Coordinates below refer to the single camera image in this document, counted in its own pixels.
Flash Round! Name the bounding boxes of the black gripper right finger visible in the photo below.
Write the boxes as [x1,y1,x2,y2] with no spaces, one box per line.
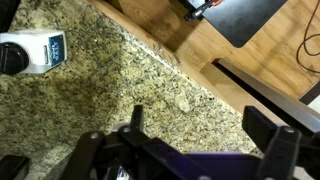
[241,105,320,180]

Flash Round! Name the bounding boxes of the light wood base cabinet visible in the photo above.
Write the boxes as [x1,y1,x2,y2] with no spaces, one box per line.
[88,0,288,128]

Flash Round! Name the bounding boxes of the black thin floor cable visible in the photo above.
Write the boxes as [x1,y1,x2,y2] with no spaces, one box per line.
[296,0,320,74]

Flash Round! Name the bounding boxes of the black electric stove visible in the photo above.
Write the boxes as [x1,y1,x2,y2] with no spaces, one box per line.
[213,58,320,134]

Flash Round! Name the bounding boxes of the black floor mat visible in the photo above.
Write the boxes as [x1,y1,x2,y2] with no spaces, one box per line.
[179,0,289,49]

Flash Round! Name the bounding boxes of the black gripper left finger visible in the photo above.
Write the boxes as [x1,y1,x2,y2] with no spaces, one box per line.
[61,104,214,180]

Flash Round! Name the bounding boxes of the black orange tool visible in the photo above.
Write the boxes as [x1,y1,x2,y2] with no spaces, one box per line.
[184,0,223,22]

